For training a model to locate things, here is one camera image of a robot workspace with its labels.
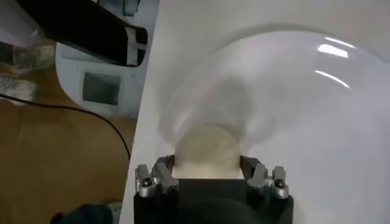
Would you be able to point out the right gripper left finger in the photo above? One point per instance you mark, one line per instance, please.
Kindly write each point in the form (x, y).
(158, 179)

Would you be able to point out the white round plate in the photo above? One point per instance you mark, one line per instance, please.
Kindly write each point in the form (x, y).
(304, 121)

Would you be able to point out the white steamed baozi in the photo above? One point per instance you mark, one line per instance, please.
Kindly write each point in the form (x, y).
(207, 152)

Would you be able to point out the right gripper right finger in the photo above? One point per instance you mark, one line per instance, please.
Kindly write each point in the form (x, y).
(265, 182)

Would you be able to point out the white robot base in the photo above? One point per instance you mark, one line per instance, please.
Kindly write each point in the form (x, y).
(70, 76)

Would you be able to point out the black bar with grey band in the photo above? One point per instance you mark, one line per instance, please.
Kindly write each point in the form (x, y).
(91, 27)

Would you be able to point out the grey floor power strip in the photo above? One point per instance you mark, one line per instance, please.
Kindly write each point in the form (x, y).
(15, 88)

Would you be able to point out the dark blue object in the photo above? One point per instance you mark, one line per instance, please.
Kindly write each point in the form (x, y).
(85, 214)

